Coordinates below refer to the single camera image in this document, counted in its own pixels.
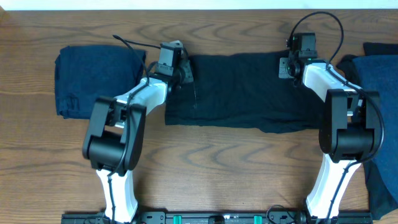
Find black shorts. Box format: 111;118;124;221
165;50;323;134

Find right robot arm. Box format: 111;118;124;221
279;33;384;223

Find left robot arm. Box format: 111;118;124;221
83;40;193;223

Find dark clothes pile right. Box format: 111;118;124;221
335;42;398;220

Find folded navy blue garment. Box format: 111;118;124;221
54;45;146;119

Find right black camera cable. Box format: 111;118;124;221
285;11;385;224

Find black camera cable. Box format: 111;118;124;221
285;11;385;224
106;34;162;224

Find left black camera cable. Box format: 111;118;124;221
106;34;162;224

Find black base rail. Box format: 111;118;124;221
61;210;373;224

